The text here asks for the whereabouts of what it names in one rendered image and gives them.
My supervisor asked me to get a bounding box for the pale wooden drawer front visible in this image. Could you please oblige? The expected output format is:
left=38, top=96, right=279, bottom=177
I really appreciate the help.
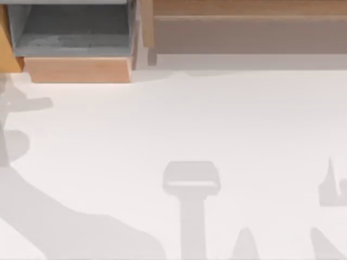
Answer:
left=23, top=56, right=133, bottom=84

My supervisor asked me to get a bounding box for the wooden open shelf unit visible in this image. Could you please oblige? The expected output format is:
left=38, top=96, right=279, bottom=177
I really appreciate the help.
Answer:
left=142, top=0, right=347, bottom=67

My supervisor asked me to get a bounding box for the grey pulled-out drawer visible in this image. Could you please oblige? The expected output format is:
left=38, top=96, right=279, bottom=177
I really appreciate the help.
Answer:
left=6, top=0, right=136, bottom=58

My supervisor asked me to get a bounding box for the wooden cupboard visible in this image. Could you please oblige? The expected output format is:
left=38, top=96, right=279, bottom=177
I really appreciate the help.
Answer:
left=0, top=3, right=25, bottom=74

